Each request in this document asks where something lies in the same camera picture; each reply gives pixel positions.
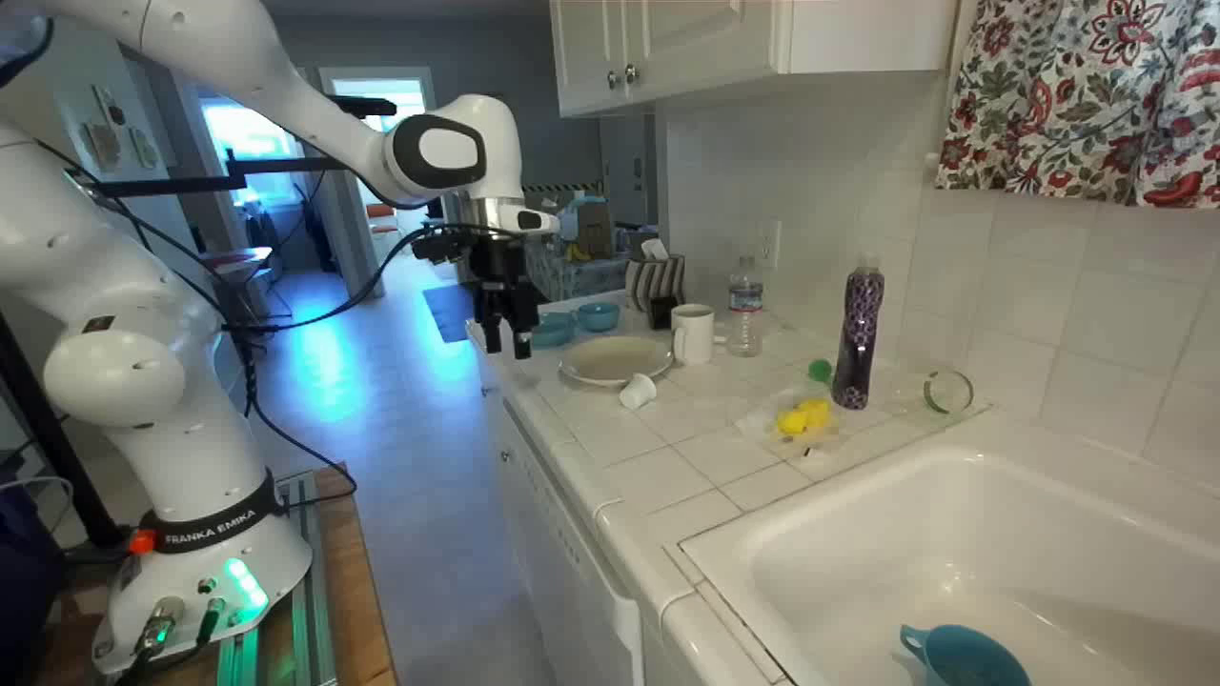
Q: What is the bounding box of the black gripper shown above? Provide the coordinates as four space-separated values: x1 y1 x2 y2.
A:
460 234 553 364

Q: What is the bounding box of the clear plastic water bottle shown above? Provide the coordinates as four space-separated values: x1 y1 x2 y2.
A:
725 257 770 364

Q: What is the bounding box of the small white cup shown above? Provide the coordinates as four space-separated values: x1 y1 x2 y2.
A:
619 371 665 412

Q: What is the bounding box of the purple dish soap bottle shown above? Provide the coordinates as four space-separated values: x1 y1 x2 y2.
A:
833 257 889 412

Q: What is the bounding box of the blue bowl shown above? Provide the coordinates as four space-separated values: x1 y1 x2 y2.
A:
577 299 627 340
529 309 585 356

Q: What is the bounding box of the striped kitchen towel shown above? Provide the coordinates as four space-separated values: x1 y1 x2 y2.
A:
627 247 689 314

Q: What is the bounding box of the white ceramic mug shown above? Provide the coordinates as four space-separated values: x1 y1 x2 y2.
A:
669 302 721 371

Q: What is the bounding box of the white lower cabinet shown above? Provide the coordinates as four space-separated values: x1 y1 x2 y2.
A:
488 377 645 686

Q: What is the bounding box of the white cabinet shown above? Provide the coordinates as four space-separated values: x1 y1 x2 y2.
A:
547 0 960 121
488 377 645 686

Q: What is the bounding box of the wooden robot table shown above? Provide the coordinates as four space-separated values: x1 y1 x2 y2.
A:
35 465 401 686

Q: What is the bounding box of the yellow sponge in plastic bag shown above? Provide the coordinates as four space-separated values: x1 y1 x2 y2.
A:
764 382 848 449

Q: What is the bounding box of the white upper cabinet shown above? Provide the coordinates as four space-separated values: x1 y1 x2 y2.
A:
547 0 960 121

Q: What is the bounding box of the round glass lid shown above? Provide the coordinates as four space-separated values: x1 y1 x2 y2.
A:
923 368 975 418

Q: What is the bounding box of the white kitchen sink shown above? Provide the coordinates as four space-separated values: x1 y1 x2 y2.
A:
679 441 1220 686

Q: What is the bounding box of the teal pitcher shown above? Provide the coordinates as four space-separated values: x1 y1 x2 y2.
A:
896 622 1032 686

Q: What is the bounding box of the floral curtain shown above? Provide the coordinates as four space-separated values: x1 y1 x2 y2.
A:
933 0 1220 215

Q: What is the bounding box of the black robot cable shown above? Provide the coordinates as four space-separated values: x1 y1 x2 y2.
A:
23 131 439 516

